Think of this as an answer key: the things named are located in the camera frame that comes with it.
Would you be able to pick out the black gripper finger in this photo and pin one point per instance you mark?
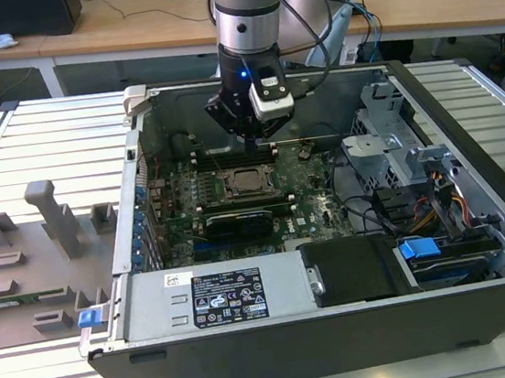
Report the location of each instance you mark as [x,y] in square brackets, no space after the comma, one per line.
[224,109]
[278,126]

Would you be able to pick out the black RAM slot bank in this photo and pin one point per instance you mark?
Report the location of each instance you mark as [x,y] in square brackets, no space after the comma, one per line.
[225,157]
[245,203]

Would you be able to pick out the CPU socket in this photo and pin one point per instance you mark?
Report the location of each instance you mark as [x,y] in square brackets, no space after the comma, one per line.
[222,188]

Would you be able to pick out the grey case corner latch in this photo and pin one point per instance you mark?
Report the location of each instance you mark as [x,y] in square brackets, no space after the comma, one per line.
[135,99]

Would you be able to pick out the silver metal drive cage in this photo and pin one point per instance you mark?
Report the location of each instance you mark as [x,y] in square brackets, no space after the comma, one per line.
[368,156]

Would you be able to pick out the green motherboard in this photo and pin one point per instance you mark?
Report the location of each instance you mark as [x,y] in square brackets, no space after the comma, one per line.
[311,218]

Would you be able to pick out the black graphics card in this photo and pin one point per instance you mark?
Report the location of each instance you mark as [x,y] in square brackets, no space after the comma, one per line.
[238,225]

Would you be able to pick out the pale blue teach pendant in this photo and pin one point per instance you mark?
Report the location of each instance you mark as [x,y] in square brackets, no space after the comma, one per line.
[339,26]

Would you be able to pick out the long wooden desk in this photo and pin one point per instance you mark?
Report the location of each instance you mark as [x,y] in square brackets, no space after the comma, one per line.
[122,30]

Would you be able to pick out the hard disk in blue carrier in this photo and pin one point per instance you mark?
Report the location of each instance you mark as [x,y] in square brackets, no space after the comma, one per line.
[421,246]

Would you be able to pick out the silver power supply unit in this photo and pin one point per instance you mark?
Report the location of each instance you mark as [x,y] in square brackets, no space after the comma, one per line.
[156,307]

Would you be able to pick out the black open PC case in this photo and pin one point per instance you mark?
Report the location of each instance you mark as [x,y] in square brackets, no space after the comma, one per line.
[300,353]

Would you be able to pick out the blue case release latch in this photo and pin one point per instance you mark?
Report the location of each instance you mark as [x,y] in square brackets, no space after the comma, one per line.
[88,319]

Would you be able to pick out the grey parts rack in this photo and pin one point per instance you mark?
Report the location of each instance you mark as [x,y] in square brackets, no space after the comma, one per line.
[27,272]

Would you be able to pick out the green RAM stick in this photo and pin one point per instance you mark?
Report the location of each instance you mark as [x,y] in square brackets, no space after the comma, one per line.
[17,299]

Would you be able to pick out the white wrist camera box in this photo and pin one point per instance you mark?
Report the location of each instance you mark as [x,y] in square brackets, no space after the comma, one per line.
[271,99]

